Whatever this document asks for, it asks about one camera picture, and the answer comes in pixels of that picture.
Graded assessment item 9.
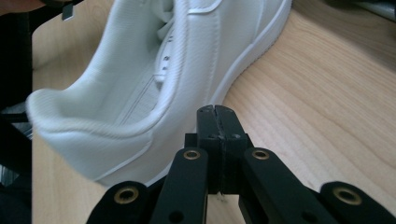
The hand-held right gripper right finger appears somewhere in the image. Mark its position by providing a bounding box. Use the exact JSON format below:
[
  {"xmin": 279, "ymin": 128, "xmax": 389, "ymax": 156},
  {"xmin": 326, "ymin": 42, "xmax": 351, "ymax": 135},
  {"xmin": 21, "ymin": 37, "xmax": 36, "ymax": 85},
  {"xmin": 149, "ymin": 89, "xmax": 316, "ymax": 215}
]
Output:
[{"xmin": 216, "ymin": 105, "xmax": 254, "ymax": 196}]

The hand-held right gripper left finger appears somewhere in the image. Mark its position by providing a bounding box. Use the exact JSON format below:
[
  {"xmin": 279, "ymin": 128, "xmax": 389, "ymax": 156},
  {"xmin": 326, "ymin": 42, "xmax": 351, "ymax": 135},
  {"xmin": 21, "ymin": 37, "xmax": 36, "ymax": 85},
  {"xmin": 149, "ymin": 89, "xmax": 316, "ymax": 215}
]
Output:
[{"xmin": 184, "ymin": 105, "xmax": 223, "ymax": 195}]

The white sneaker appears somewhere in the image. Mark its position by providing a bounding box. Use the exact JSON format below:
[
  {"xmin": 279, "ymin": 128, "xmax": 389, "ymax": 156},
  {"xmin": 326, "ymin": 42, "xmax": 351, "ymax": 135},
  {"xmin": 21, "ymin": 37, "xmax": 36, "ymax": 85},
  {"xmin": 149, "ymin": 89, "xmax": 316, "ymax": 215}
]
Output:
[{"xmin": 26, "ymin": 0, "xmax": 293, "ymax": 188}]

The grey tape piece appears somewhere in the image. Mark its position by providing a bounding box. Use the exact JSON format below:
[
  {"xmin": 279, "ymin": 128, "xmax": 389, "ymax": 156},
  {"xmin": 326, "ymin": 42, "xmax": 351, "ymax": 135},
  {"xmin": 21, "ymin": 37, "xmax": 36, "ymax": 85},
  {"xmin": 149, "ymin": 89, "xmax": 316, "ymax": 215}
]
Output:
[{"xmin": 61, "ymin": 2, "xmax": 75, "ymax": 21}]

